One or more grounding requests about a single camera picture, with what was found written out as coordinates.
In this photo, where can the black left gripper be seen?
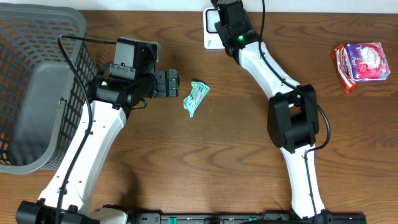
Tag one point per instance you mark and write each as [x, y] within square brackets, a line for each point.
[160, 83]

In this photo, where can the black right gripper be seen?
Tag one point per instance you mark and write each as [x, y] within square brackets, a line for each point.
[221, 30]

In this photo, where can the teal snack packet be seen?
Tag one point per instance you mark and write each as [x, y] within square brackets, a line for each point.
[197, 94]

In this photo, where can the orange snack bar wrapper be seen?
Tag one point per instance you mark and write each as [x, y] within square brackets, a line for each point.
[347, 83]

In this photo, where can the pink purple floral pad pack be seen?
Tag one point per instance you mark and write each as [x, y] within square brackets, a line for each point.
[366, 62]

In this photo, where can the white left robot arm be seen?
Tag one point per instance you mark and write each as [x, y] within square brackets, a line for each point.
[68, 196]

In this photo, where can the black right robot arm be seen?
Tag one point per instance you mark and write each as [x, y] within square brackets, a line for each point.
[293, 112]

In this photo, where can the white barcode scanner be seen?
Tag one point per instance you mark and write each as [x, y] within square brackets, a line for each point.
[212, 40]

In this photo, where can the grey plastic shopping basket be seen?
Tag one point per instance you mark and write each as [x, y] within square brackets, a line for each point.
[42, 55]

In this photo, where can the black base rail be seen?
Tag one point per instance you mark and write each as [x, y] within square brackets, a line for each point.
[268, 217]

